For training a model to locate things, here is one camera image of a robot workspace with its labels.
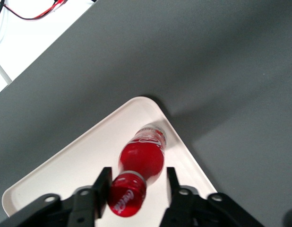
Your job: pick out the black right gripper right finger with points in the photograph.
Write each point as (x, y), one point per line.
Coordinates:
(183, 208)

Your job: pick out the red coke bottle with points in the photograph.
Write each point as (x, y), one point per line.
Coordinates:
(141, 158)

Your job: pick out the beige plastic tray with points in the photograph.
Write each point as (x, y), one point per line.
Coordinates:
(89, 160)

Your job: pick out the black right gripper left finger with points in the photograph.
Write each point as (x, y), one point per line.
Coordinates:
(89, 203)

